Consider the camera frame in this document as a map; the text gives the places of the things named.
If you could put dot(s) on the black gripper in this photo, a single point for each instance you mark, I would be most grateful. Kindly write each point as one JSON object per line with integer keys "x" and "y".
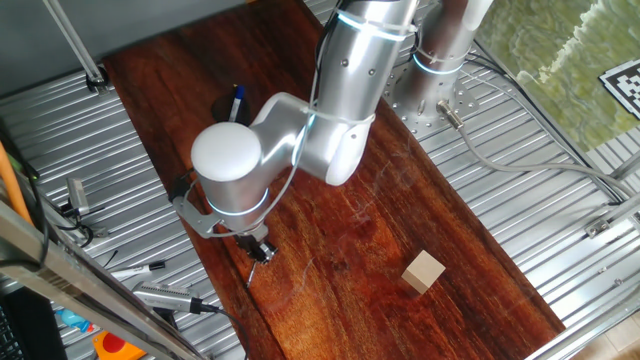
{"x": 252, "y": 239}

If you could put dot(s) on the clear barrel black ballpoint pen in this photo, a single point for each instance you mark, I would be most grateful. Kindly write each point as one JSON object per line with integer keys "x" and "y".
{"x": 250, "y": 277}

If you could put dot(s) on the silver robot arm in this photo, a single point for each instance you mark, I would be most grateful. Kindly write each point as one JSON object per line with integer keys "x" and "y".
{"x": 235, "y": 165}

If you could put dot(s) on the black mesh pen holder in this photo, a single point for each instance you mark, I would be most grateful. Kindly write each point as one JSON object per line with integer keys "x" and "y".
{"x": 222, "y": 112}

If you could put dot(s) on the glossy wooden board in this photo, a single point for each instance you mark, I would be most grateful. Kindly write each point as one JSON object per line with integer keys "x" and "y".
{"x": 350, "y": 225}

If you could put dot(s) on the white marker with black cap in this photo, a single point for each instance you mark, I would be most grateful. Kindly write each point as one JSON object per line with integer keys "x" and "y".
{"x": 135, "y": 271}

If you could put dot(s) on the tan wooden block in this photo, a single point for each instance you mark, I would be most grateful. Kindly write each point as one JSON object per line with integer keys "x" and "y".
{"x": 422, "y": 272}

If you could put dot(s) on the orange emergency stop box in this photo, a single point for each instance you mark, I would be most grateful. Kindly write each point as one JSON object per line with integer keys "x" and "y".
{"x": 112, "y": 345}

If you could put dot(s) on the metal clamp tool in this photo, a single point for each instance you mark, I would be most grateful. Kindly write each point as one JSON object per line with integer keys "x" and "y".
{"x": 77, "y": 196}

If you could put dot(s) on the orange pole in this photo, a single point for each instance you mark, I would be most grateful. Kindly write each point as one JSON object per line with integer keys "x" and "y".
{"x": 10, "y": 185}

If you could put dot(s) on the metal stand pole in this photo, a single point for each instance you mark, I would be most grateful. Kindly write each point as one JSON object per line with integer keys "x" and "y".
{"x": 76, "y": 44}

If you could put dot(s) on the aluminium profile bar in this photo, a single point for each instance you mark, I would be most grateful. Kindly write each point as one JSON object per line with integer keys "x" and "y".
{"x": 615, "y": 215}

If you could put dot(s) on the black white fiducial tag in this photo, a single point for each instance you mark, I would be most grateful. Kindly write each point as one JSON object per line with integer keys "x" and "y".
{"x": 625, "y": 87}

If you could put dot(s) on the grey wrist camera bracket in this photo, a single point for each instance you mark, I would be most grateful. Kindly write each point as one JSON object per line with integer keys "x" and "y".
{"x": 197, "y": 220}

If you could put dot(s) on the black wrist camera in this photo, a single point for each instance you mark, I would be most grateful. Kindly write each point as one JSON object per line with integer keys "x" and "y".
{"x": 179, "y": 189}

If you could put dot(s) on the silver ribbed camera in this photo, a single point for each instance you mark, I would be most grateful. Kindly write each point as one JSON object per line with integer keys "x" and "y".
{"x": 160, "y": 296}

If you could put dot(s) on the black camera stand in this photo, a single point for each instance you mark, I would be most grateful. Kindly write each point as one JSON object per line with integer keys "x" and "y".
{"x": 165, "y": 316}

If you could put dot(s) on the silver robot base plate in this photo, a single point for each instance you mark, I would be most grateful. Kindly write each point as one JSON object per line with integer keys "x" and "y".
{"x": 420, "y": 129}

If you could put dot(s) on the metal frame bar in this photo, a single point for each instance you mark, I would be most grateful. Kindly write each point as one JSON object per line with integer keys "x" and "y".
{"x": 60, "y": 270}

